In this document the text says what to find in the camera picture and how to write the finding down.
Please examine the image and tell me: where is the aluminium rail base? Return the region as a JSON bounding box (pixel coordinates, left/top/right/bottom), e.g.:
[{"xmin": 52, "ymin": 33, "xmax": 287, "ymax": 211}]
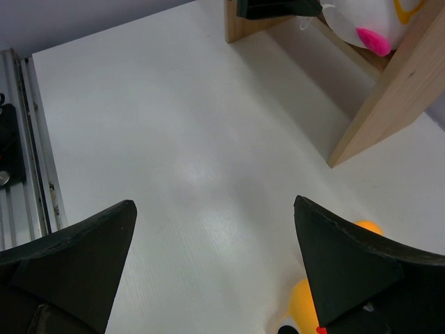
[{"xmin": 1, "ymin": 49, "xmax": 68, "ymax": 250}]

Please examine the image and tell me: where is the wooden shelf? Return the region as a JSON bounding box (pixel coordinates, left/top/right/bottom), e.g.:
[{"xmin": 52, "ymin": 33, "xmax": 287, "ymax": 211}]
[{"xmin": 224, "ymin": 1, "xmax": 444, "ymax": 168}]

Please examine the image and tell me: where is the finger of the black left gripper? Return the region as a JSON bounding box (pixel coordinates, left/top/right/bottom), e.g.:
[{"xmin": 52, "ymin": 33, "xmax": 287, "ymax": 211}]
[{"xmin": 236, "ymin": 0, "xmax": 322, "ymax": 19}]

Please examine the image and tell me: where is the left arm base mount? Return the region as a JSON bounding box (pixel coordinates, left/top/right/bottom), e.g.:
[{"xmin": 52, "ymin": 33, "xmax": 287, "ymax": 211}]
[{"xmin": 0, "ymin": 93, "xmax": 26, "ymax": 189}]

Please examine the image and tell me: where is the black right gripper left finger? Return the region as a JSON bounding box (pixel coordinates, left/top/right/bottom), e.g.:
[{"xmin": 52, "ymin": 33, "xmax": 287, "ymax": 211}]
[{"xmin": 1, "ymin": 200, "xmax": 137, "ymax": 333}]

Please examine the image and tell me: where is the orange plush toy polka-dot dress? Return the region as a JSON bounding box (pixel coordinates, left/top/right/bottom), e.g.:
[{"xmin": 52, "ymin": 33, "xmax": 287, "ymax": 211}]
[{"xmin": 277, "ymin": 204, "xmax": 402, "ymax": 333}]

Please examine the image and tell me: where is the white pink plush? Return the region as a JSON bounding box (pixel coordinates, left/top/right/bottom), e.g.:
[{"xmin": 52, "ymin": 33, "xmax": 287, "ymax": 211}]
[{"xmin": 299, "ymin": 0, "xmax": 427, "ymax": 57}]

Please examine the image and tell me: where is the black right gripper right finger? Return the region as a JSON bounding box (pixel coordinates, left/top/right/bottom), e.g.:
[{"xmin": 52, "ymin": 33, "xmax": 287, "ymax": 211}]
[{"xmin": 294, "ymin": 196, "xmax": 444, "ymax": 333}]

